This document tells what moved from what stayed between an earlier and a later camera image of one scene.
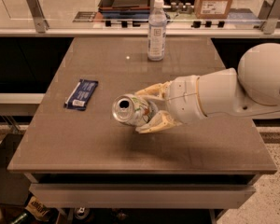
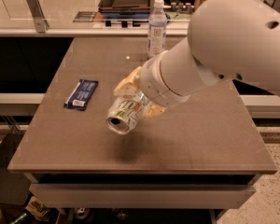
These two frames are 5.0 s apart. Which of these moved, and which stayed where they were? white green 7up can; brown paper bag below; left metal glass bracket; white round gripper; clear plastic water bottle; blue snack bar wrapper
Moved: white green 7up can; white round gripper
Stayed: brown paper bag below; clear plastic water bottle; blue snack bar wrapper; left metal glass bracket
